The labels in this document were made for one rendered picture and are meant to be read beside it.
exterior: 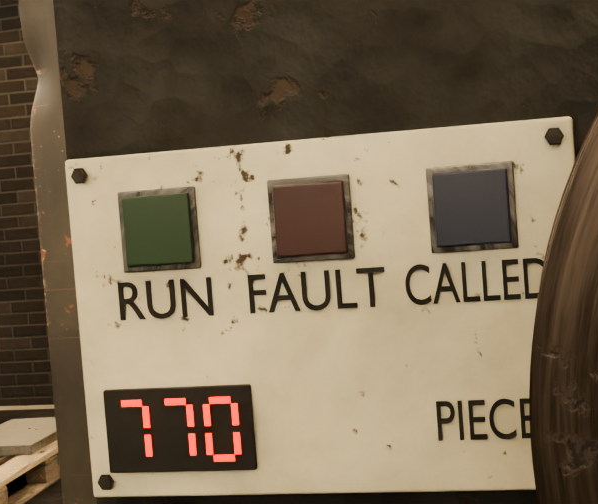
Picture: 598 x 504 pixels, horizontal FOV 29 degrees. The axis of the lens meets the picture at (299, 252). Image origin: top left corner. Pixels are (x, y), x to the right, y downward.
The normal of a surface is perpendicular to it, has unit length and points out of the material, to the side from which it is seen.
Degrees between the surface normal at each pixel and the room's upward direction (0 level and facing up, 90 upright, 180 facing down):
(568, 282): 90
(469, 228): 90
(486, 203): 90
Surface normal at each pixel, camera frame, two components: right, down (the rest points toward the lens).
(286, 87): -0.22, 0.07
